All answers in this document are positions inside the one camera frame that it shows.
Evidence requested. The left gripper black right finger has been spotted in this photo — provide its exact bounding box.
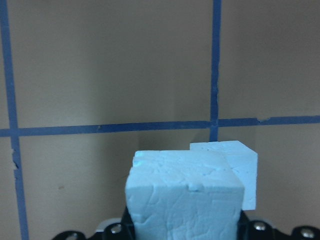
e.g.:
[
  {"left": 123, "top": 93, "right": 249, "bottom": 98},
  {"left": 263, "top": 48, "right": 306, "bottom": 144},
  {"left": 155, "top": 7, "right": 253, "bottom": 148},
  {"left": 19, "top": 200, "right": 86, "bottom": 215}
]
[{"left": 236, "top": 211, "right": 320, "bottom": 240}]

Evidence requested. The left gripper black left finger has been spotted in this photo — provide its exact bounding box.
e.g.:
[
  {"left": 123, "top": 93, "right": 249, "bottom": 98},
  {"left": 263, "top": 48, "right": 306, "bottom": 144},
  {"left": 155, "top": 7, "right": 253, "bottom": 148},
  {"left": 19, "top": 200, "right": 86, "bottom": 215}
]
[{"left": 52, "top": 208, "right": 135, "bottom": 240}]

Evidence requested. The light blue block arm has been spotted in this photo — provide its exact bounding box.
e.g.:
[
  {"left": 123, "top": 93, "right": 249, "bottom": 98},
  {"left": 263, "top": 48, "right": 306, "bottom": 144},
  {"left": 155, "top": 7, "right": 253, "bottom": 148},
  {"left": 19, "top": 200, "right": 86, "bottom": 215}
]
[
  {"left": 125, "top": 150, "right": 244, "bottom": 240},
  {"left": 189, "top": 140, "right": 258, "bottom": 211}
]

